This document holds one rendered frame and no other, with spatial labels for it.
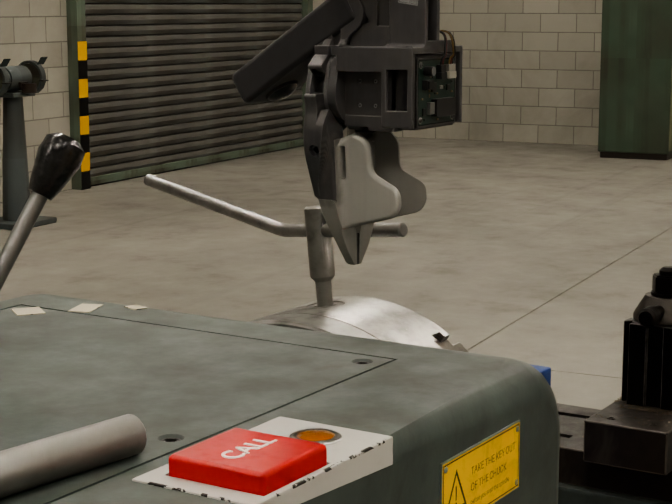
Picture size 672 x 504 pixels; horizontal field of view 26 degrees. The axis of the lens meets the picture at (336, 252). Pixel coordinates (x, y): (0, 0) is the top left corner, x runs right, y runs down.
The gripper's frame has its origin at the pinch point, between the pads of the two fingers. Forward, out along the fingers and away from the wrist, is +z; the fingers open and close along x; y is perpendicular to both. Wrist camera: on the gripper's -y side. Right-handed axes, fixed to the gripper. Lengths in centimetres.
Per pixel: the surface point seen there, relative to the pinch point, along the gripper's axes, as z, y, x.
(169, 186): 0.5, -33.7, 23.1
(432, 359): 7.2, 7.2, -0.4
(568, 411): 36, -19, 86
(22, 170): 94, -648, 637
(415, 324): 10.3, -5.8, 20.8
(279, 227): 2.8, -18.8, 19.6
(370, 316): 9.4, -8.5, 17.9
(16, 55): 22, -749, 741
